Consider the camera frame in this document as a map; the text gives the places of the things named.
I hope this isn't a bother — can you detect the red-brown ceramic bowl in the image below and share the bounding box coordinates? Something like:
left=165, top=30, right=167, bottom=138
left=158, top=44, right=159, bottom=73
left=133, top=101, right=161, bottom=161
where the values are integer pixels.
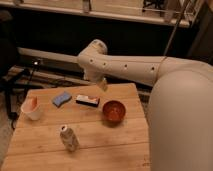
left=102, top=100, right=126, bottom=124

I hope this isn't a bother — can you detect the white patterned bottle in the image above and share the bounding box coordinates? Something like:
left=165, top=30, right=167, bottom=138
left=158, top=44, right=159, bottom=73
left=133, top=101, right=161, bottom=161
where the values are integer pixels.
left=60, top=125, right=79, bottom=152

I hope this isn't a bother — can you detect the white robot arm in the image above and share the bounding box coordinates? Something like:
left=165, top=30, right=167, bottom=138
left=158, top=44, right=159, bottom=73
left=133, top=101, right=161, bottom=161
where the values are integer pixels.
left=77, top=39, right=213, bottom=171

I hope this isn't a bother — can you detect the black and white box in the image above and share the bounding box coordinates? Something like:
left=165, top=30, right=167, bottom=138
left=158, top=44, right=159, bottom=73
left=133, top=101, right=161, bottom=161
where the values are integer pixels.
left=76, top=94, right=100, bottom=107

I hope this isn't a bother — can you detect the blue sponge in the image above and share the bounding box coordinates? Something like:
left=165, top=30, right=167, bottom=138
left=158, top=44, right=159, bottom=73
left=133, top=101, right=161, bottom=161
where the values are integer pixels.
left=52, top=92, right=72, bottom=107

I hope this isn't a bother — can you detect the white cup with orange item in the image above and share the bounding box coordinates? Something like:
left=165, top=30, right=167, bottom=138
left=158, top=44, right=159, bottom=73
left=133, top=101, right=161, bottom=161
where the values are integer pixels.
left=21, top=97, right=42, bottom=121

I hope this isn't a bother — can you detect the long white shelf beam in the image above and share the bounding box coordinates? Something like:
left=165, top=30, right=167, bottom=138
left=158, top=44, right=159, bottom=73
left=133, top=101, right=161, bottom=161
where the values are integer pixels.
left=18, top=47, right=78, bottom=64

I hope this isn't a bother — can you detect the black tripod stand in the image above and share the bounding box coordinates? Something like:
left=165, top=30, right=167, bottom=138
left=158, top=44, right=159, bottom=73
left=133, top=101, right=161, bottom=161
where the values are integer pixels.
left=0, top=60, right=42, bottom=100

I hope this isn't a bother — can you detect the metal pole stand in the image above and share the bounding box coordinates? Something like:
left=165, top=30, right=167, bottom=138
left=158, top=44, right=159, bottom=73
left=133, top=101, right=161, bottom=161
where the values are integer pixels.
left=163, top=0, right=191, bottom=56

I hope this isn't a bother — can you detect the black office chair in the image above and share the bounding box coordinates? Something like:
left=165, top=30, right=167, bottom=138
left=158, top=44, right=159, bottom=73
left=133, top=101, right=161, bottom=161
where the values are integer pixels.
left=0, top=10, right=19, bottom=129

